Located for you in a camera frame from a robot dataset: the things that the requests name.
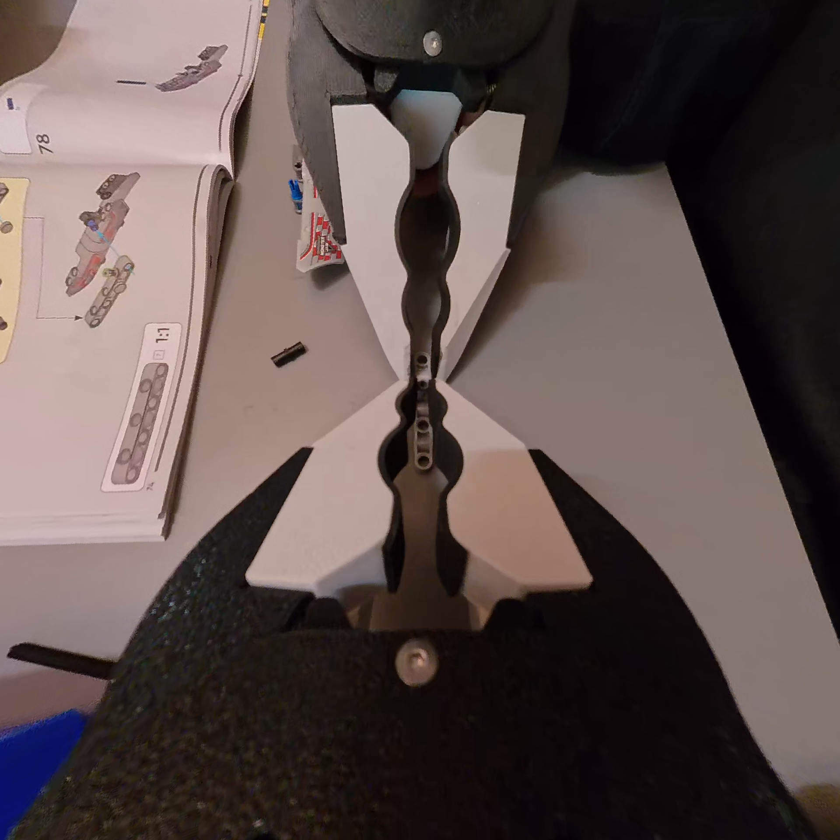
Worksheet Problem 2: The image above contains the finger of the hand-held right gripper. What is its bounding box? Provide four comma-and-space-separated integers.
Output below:
330, 104, 421, 380
433, 110, 527, 383

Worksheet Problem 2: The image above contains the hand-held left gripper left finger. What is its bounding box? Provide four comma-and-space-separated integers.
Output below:
244, 382, 420, 630

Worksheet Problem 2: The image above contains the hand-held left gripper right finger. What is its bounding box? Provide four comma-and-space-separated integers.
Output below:
425, 382, 595, 632

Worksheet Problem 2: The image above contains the grey toy brick beam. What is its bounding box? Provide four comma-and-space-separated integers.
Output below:
412, 351, 439, 475

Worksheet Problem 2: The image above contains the open instruction booklet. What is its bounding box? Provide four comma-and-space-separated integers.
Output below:
0, 0, 271, 546

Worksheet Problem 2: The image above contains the person's black clothing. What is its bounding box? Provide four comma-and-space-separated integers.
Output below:
551, 0, 840, 644

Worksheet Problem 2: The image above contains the blue storage bin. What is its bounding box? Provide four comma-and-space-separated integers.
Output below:
0, 709, 90, 840

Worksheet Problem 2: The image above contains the black strap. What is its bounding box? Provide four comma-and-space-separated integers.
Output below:
8, 643, 116, 678

